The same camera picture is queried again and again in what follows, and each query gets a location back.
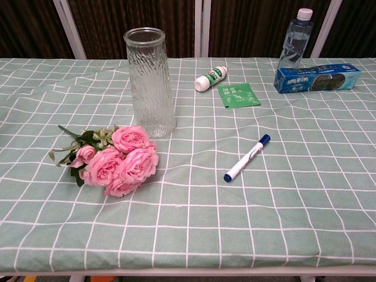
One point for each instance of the pink artificial rose bouquet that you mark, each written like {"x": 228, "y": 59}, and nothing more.
{"x": 129, "y": 164}

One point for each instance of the clear ribbed glass vase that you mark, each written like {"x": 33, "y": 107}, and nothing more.
{"x": 151, "y": 97}

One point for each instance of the white blue marker pen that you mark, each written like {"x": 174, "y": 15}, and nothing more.
{"x": 245, "y": 160}

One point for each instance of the small white green bottle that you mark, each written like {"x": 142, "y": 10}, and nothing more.
{"x": 210, "y": 77}

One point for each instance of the green sachet packet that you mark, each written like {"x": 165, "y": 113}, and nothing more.
{"x": 238, "y": 95}

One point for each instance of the green white checked tablecloth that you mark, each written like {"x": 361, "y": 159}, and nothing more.
{"x": 205, "y": 211}

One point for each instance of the blue cookie box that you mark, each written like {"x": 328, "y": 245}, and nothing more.
{"x": 293, "y": 83}

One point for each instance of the dark brown corrugated panel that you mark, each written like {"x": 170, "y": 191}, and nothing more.
{"x": 102, "y": 23}
{"x": 26, "y": 26}
{"x": 252, "y": 26}
{"x": 358, "y": 26}

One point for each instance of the clear plastic water bottle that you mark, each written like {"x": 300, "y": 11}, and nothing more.
{"x": 295, "y": 38}

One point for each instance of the white partition post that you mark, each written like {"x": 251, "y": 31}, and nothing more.
{"x": 202, "y": 29}
{"x": 327, "y": 29}
{"x": 70, "y": 29}

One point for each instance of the white table frame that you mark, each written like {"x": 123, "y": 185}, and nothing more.
{"x": 188, "y": 271}

